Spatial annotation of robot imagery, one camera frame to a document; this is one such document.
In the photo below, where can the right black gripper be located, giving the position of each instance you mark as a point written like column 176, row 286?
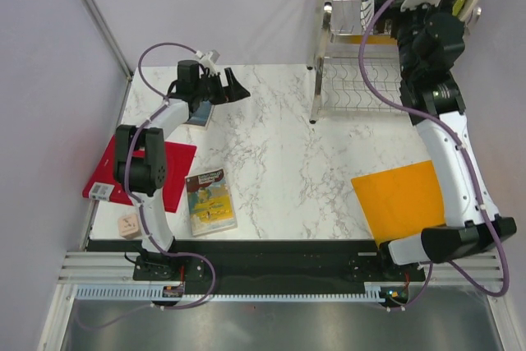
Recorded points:
column 394, row 13

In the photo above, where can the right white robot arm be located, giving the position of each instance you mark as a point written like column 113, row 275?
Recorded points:
column 473, row 223

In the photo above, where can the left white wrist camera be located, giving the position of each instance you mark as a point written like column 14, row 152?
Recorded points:
column 208, row 61

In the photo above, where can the red folder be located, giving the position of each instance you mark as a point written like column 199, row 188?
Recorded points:
column 102, row 186

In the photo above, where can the yellow illustrated paperback book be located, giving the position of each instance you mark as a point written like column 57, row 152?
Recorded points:
column 210, row 203

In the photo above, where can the stainless steel dish rack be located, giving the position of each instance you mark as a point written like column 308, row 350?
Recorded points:
column 361, row 67

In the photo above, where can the orange cutting board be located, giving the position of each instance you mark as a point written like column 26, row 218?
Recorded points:
column 398, row 203

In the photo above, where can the small pink box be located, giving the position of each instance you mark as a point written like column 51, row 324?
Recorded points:
column 129, row 226

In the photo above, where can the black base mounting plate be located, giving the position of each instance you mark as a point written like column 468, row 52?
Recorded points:
column 328, row 263

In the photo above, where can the grey slotted cable duct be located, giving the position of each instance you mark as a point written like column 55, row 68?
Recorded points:
column 162, row 293

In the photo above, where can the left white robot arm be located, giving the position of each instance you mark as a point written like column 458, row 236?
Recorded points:
column 140, row 162

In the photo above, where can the dark blue paperback book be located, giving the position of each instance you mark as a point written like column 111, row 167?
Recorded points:
column 201, row 118

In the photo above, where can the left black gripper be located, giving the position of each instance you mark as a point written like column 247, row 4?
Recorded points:
column 233, row 92

